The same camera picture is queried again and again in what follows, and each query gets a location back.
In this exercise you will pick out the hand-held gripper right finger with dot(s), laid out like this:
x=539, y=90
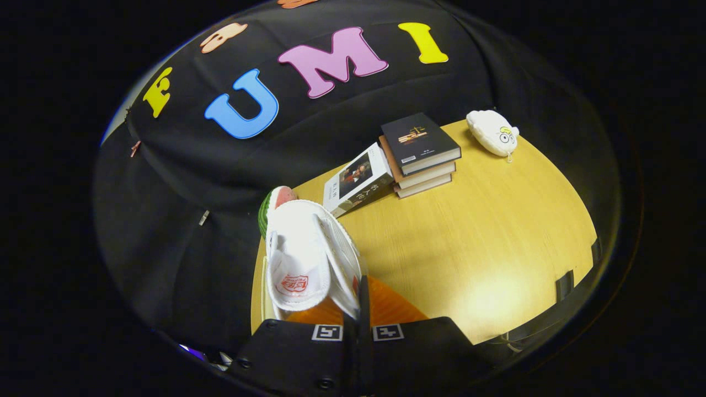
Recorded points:
x=364, y=309

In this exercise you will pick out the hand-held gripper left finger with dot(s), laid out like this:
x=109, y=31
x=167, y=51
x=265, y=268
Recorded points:
x=287, y=358

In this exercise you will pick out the white canvas shoe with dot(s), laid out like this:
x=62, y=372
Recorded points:
x=298, y=248

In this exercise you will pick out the laptop screen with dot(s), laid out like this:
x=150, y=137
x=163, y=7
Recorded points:
x=190, y=352

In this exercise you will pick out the white portrait cover book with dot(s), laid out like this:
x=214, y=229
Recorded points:
x=358, y=179

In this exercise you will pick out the thin brown book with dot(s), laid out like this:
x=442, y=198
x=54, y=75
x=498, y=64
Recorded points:
x=422, y=187

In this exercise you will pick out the watermelon slice plush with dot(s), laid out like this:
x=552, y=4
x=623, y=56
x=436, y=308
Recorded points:
x=278, y=196

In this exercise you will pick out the black cover book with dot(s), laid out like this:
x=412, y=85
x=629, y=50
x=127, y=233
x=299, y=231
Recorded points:
x=416, y=140

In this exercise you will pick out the white plush toy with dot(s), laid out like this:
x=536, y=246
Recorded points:
x=488, y=132

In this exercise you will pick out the pink clothespin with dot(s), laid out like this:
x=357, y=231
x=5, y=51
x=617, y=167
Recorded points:
x=135, y=148

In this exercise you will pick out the black table edge bracket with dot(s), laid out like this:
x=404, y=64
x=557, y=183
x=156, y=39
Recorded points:
x=564, y=285

